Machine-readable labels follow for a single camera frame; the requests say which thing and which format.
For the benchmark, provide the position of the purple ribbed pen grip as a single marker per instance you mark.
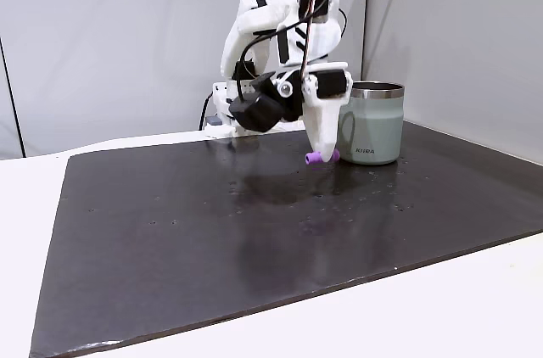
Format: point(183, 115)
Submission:
point(313, 157)

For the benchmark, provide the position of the pale green steel-rimmed mug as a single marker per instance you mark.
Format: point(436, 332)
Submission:
point(377, 129)

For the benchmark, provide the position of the grey plug connector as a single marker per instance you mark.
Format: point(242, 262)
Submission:
point(214, 121)

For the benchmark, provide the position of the black glossy table mat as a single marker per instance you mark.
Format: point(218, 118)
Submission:
point(169, 247)

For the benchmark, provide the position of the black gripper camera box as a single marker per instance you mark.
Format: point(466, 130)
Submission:
point(259, 114)

